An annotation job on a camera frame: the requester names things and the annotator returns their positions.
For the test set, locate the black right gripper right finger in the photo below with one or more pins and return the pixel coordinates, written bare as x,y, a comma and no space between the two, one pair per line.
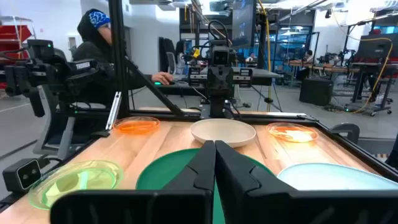
264,202

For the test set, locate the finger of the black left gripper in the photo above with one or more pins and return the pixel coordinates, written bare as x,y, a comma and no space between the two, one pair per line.
227,82
214,82

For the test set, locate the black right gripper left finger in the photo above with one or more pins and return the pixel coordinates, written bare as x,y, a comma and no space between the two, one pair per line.
174,205

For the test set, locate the dark green plastic plate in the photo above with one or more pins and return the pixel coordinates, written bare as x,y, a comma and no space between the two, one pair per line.
161,174

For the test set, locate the white plastic plate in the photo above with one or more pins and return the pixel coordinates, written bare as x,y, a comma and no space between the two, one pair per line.
222,129

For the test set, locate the clear orange plastic plate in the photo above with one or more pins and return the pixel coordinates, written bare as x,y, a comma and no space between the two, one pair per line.
292,133
136,127

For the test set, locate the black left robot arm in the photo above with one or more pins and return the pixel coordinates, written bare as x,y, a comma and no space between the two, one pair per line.
217,107

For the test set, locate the person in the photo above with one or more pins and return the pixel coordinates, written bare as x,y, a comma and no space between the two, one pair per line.
93,53
250,58
308,56

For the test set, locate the grey desk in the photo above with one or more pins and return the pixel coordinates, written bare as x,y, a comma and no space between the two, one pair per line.
264,74

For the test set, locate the black computer mouse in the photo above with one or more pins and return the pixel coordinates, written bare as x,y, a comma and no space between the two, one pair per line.
168,83

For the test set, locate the grey office chair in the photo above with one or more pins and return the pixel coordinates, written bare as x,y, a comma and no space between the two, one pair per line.
171,63

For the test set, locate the black monitor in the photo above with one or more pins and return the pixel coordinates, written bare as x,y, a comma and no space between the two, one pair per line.
244,25

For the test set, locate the person's hand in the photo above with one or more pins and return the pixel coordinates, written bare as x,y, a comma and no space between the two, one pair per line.
162,77

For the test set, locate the light blue plastic plate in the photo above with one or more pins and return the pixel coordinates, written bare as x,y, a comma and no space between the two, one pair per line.
326,179

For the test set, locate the clear yellow-green plastic plate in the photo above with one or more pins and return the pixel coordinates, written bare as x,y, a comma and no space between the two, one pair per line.
77,180

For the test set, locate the black clamp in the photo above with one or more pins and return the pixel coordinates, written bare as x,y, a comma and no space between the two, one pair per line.
345,128

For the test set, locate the red shelf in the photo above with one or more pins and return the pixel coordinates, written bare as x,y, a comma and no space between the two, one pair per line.
12,34

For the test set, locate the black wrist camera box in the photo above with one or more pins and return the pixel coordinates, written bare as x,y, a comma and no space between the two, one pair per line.
220,56

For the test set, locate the black frame post with brace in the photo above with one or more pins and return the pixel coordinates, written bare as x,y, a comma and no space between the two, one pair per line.
118,56

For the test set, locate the silver metal bracket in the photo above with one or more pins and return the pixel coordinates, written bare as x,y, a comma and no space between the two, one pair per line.
113,110

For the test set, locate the black workstation frame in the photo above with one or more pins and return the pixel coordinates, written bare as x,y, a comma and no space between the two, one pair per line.
373,49

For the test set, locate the black table-level camera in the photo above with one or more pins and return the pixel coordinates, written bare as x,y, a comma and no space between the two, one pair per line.
21,175

